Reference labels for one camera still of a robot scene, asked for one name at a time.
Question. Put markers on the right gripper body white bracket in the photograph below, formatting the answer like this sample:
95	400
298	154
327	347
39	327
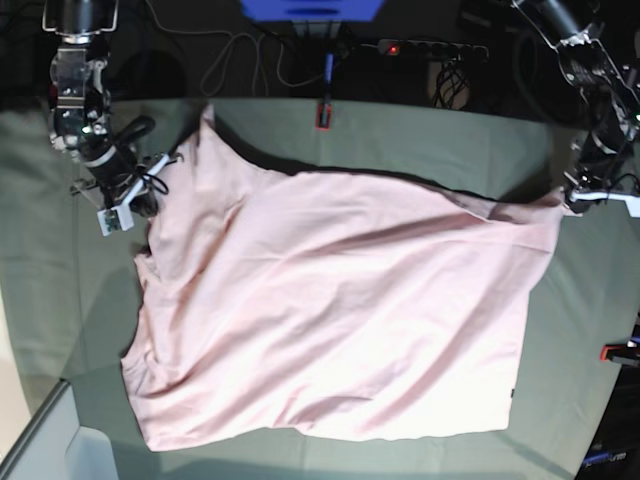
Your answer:
115	209

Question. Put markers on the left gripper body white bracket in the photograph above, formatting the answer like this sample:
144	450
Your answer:
623	189

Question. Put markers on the pink printed t-shirt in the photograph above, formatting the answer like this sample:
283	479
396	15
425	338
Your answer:
342	305

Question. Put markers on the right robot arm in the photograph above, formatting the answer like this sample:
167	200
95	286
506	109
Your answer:
121	184

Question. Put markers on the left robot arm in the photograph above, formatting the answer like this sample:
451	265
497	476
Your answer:
599	171

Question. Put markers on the green table cloth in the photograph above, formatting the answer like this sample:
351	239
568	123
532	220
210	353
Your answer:
71	295

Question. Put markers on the red black clamp right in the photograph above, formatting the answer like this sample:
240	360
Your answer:
626	354

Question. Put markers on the red black clamp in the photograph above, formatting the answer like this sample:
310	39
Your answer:
323	115
626	354

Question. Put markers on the red black clamp centre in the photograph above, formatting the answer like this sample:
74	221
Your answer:
323	115

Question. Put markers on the white bin corner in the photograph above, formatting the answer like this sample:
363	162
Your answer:
89	456

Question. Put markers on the black power strip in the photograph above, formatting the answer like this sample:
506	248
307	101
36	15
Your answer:
433	50

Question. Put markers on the blue clamp handle centre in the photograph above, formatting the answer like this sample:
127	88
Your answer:
328	69

